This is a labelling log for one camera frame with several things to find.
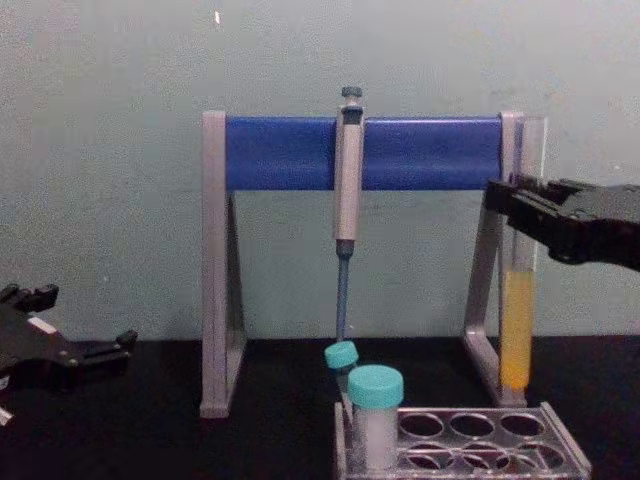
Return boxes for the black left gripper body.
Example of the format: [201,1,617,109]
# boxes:
[0,302,85,396]

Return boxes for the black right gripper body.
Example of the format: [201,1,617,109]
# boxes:
[547,179,640,274]

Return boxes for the clear tube with yellow liquid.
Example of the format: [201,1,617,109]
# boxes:
[498,114,545,392]

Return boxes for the black table cloth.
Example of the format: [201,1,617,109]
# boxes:
[0,335,640,480]

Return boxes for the grey pipette stand, blue bar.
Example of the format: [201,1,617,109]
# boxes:
[199,110,549,419]

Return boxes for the grey pipette with blue tip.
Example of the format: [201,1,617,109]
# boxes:
[331,85,367,347]

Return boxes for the clear plastic tube rack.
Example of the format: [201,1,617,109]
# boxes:
[333,399,594,480]

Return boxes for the small tube with teal cap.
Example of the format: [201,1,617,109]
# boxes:
[323,340,361,397]

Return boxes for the large tube with teal cap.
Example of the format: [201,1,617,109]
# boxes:
[346,364,406,474]

